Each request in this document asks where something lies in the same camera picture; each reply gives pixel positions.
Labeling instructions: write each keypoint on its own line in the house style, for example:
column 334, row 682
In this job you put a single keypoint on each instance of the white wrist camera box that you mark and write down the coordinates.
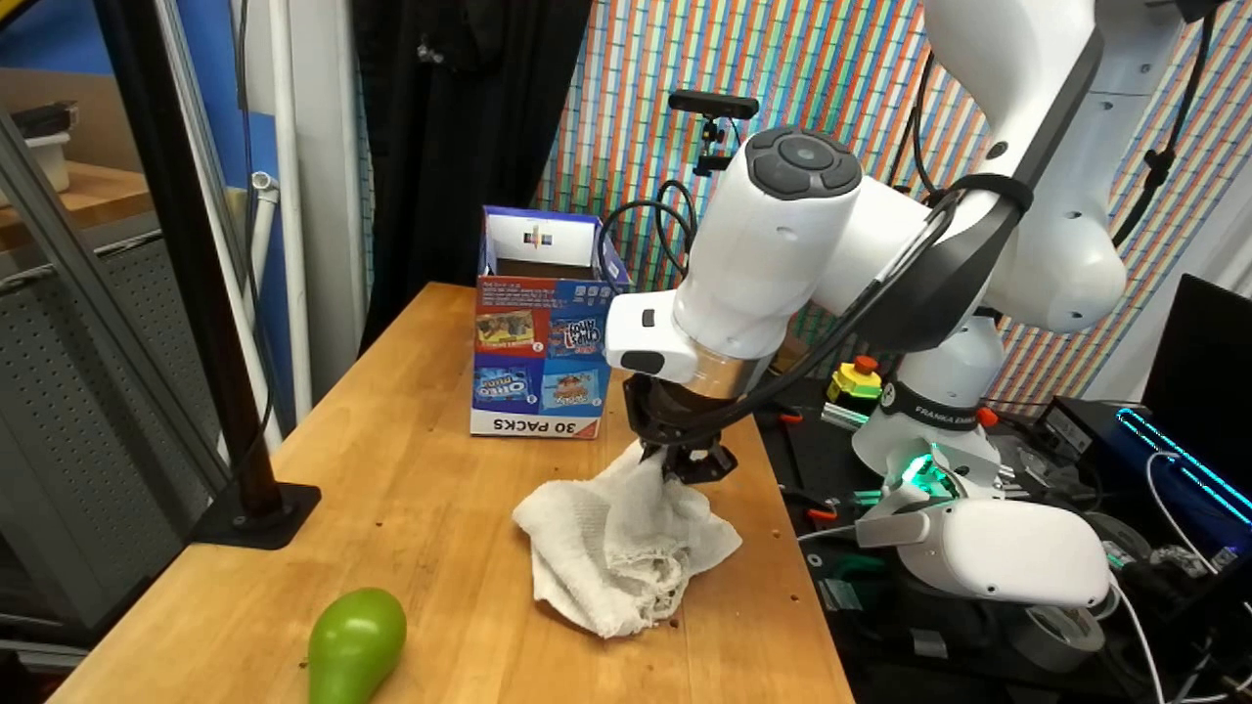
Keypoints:
column 645, row 339

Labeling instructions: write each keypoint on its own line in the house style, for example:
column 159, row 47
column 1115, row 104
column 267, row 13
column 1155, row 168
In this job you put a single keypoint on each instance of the black curtain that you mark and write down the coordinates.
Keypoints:
column 456, row 156

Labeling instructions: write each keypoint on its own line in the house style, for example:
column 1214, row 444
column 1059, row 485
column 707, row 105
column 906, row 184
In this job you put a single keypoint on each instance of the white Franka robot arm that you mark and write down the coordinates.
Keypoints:
column 767, row 247

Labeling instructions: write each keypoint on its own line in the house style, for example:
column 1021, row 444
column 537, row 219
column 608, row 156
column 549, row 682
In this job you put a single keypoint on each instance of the blue snack pack cardboard box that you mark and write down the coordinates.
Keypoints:
column 541, row 354

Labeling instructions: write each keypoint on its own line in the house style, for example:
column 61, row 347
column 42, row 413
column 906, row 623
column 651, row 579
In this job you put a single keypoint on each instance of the black pole stand with base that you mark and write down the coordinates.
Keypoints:
column 195, row 258

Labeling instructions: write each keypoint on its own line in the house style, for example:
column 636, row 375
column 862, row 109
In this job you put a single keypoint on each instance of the white plastic tub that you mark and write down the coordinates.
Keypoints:
column 48, row 156

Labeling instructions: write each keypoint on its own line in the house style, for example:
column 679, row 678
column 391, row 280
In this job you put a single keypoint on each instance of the grey tape roll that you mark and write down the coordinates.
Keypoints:
column 1060, row 637

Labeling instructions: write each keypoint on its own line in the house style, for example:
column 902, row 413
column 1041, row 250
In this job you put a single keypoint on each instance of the yellow red emergency stop button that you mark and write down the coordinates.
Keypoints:
column 859, row 384

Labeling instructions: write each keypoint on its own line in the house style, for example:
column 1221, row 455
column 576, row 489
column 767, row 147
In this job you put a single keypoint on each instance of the black camera on boom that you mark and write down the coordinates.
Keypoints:
column 712, row 104

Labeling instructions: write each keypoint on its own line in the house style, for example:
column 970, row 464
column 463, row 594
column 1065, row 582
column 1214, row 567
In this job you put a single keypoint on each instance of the white VR headset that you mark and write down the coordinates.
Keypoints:
column 1001, row 551

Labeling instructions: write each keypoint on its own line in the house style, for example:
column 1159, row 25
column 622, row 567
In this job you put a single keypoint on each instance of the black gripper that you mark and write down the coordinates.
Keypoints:
column 679, row 416

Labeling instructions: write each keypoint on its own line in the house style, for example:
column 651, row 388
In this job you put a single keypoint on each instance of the green avocado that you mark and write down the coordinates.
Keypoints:
column 353, row 644

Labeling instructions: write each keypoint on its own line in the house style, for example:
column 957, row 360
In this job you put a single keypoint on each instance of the grey perforated panel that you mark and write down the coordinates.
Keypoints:
column 53, row 431

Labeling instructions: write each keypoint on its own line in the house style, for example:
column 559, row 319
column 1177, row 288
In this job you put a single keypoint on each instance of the blue plastic case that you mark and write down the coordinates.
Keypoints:
column 1175, row 476

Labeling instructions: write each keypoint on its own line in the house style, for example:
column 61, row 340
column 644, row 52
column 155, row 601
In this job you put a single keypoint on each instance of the white cloth rag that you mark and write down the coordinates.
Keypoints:
column 610, row 551

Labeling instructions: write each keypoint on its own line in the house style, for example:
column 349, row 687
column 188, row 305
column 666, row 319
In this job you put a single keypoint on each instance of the aluminium frame bar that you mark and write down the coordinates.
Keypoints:
column 105, row 294

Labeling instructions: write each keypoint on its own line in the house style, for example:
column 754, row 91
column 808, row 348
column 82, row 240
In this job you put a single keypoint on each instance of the white post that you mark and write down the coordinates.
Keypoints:
column 291, row 258

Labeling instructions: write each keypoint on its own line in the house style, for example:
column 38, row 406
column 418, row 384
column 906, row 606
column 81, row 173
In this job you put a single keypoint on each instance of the wooden workbench top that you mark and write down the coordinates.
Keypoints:
column 92, row 198

